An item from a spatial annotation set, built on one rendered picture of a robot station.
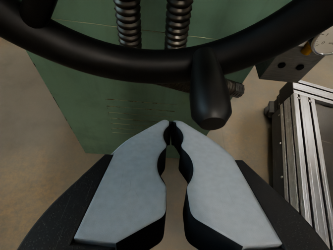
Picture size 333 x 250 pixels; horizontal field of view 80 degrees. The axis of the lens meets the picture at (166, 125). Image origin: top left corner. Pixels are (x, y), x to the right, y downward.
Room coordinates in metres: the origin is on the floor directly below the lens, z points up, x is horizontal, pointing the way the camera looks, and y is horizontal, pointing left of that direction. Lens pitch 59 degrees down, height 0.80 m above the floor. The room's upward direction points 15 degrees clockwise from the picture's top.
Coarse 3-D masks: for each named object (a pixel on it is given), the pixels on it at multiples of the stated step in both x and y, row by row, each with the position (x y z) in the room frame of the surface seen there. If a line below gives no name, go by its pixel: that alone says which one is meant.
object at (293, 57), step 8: (296, 48) 0.31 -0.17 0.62; (280, 56) 0.31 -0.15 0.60; (288, 56) 0.31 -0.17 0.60; (296, 56) 0.31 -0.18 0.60; (304, 56) 0.32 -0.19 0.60; (312, 56) 0.32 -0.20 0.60; (320, 56) 0.32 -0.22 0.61; (264, 64) 0.32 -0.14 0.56; (272, 64) 0.31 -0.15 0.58; (280, 64) 0.31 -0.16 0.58; (288, 64) 0.31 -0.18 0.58; (296, 64) 0.32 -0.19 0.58; (304, 64) 0.32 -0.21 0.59; (312, 64) 0.32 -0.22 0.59; (264, 72) 0.31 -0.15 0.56; (272, 72) 0.31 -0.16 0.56; (280, 72) 0.31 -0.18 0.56; (288, 72) 0.32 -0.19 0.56; (296, 72) 0.32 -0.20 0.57; (304, 72) 0.32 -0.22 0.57; (280, 80) 0.32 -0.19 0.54; (288, 80) 0.32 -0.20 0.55; (296, 80) 0.32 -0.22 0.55
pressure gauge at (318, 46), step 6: (330, 30) 0.28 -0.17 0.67; (318, 36) 0.28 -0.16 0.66; (324, 36) 0.28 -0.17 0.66; (330, 36) 0.29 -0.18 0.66; (306, 42) 0.32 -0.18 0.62; (312, 42) 0.28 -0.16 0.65; (318, 42) 0.28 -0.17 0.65; (324, 42) 0.29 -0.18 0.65; (330, 42) 0.29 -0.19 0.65; (306, 48) 0.31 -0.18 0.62; (312, 48) 0.28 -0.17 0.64; (318, 48) 0.29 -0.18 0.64; (324, 48) 0.29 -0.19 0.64; (330, 48) 0.29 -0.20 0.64; (306, 54) 0.31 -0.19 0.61; (318, 54) 0.28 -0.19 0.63; (324, 54) 0.29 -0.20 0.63; (330, 54) 0.29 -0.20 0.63
